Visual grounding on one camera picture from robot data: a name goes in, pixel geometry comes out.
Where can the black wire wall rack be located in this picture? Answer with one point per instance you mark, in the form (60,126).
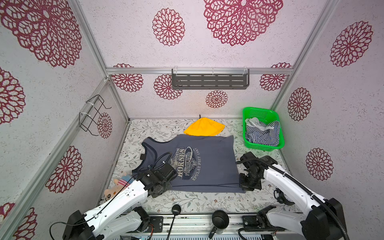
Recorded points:
(96,121)

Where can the black ladle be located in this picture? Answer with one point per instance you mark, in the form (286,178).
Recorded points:
(176,210)

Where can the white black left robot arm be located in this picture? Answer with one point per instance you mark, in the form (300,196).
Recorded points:
(117,216)

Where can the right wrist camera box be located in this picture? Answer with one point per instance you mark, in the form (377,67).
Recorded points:
(247,157)

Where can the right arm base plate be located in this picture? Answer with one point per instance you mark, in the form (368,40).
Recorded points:
(251,222)

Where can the cartoon boy plush doll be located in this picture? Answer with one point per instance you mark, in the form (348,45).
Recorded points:
(120,184)

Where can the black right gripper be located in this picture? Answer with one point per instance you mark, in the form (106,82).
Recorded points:
(247,179)

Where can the round pressure gauge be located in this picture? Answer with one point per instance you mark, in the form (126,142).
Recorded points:
(281,198)

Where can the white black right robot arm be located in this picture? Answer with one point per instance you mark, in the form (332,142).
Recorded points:
(319,218)

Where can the yellow fabric hat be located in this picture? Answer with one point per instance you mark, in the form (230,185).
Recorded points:
(204,127)

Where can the striped tank top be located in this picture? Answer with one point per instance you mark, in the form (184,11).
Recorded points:
(260,133)

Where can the grey wall shelf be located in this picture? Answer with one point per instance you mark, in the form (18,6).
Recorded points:
(209,81)

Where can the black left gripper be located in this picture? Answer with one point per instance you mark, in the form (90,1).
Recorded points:
(167,185)

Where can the green plastic basket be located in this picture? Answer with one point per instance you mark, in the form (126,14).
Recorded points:
(265,116)

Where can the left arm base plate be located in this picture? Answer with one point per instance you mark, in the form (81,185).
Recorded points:
(155,224)

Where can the grey blue tank top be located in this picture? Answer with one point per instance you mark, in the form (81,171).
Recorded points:
(203,164)

